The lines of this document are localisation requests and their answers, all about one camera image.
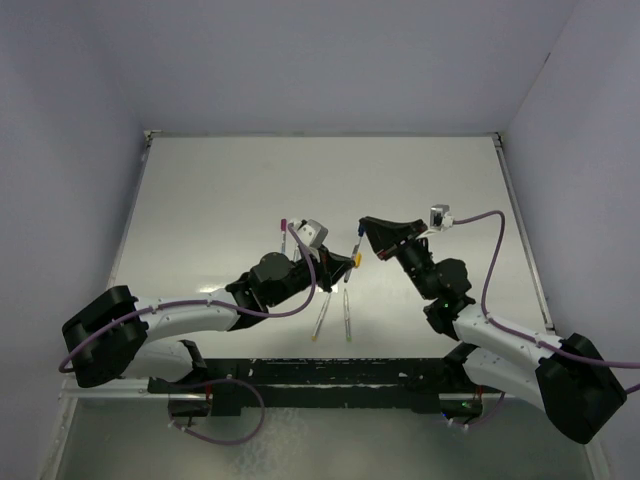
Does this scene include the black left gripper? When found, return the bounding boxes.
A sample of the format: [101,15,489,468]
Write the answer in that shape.
[266,243,353,307]

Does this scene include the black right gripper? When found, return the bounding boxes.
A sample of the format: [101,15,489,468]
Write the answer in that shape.
[361,216,436,300]

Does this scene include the blue marker pen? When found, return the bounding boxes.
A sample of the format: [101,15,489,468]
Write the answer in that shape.
[343,234,364,284]

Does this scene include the green marker pen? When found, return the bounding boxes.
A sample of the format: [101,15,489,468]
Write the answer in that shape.
[343,287,352,342]

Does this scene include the yellow marker pen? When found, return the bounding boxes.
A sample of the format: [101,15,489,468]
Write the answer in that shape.
[311,292,332,342]

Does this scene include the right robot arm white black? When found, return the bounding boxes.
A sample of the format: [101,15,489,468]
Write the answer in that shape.
[359,205,629,444]

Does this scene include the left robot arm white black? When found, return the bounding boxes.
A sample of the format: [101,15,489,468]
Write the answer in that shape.
[60,247,356,392]

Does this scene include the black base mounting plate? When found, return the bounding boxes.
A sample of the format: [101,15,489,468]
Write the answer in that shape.
[148,358,493,421]

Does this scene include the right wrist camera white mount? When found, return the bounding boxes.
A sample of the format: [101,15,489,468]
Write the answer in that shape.
[429,204,454,232]

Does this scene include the aluminium rail right table edge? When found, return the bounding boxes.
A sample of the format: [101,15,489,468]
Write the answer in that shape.
[491,133,555,332]

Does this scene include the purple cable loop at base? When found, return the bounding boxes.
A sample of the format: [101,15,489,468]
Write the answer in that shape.
[167,379,268,445]

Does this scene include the aluminium rail front edge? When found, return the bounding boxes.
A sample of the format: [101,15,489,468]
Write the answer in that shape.
[60,378,149,399]

